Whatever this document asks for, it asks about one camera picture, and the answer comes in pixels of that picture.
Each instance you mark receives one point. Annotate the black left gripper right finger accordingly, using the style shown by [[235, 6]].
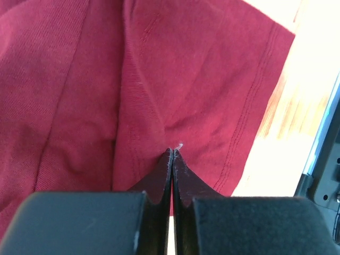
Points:
[[207, 222]]

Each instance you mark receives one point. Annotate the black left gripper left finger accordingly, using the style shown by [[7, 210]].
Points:
[[131, 222]]

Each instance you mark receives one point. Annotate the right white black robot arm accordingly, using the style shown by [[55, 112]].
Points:
[[319, 181]]

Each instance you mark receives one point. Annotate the dark red t-shirt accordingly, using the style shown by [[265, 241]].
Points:
[[93, 92]]

